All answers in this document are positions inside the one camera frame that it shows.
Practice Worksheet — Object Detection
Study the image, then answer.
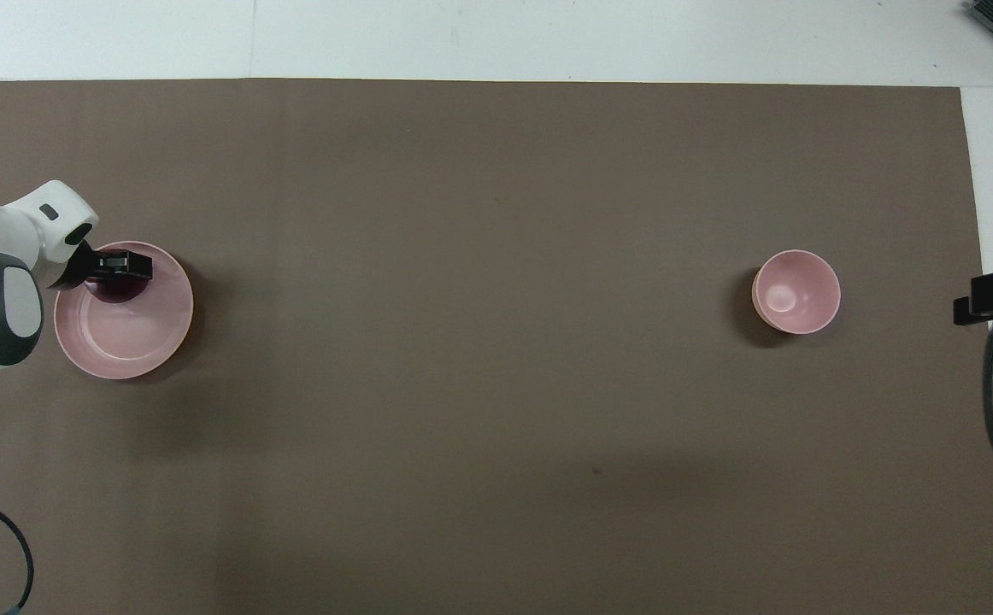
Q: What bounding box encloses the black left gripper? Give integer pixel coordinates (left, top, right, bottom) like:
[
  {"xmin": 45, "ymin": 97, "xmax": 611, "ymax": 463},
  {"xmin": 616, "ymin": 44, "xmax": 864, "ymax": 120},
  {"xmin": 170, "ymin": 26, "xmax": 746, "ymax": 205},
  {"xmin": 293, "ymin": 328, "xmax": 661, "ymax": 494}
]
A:
[{"xmin": 53, "ymin": 241, "xmax": 156, "ymax": 291}]

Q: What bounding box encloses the dark red apple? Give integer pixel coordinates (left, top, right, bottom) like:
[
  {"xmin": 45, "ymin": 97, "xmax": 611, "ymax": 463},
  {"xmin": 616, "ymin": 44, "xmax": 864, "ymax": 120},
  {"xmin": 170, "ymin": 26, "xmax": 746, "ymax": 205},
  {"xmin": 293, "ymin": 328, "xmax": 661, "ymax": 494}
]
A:
[{"xmin": 84, "ymin": 273, "xmax": 152, "ymax": 306}]

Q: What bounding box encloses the pink plate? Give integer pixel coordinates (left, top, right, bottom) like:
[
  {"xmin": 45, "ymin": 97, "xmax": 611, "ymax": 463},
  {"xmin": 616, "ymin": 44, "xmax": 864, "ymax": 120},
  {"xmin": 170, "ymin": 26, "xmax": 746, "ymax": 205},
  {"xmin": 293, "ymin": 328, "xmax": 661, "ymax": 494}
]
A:
[{"xmin": 54, "ymin": 241, "xmax": 195, "ymax": 381}]

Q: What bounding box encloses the pink bowl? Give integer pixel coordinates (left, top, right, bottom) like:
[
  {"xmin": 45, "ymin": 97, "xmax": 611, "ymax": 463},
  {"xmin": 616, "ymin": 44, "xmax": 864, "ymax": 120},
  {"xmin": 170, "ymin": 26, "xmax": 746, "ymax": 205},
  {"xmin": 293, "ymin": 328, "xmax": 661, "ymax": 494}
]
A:
[{"xmin": 751, "ymin": 249, "xmax": 842, "ymax": 336}]

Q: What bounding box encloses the brown table mat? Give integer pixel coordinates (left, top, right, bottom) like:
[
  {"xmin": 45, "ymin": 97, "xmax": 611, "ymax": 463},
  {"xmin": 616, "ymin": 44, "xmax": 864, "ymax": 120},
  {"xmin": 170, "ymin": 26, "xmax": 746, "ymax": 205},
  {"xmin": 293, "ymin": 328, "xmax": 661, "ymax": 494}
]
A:
[{"xmin": 0, "ymin": 79, "xmax": 993, "ymax": 615}]

